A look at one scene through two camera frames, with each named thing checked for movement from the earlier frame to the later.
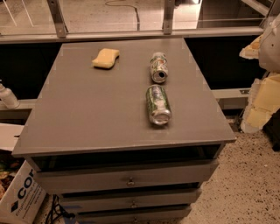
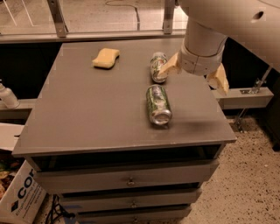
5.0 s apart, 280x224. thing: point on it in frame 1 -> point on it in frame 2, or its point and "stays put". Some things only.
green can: [159, 109] stays put
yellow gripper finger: [252, 50] -> [195, 64]
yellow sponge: [106, 58] stays put
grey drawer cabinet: [125, 132] stays put
